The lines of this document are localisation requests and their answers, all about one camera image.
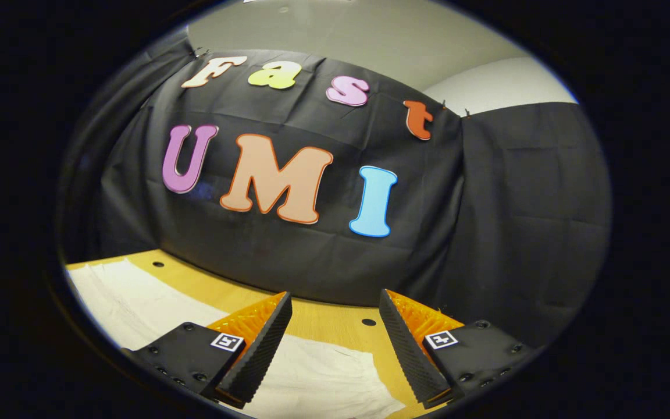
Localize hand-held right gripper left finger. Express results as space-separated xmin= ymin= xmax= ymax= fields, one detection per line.
xmin=121 ymin=291 xmax=293 ymax=409

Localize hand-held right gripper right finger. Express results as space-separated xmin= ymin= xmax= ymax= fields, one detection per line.
xmin=379 ymin=288 xmax=537 ymax=410

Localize cream white jeans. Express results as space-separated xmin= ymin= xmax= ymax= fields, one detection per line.
xmin=66 ymin=259 xmax=407 ymax=419

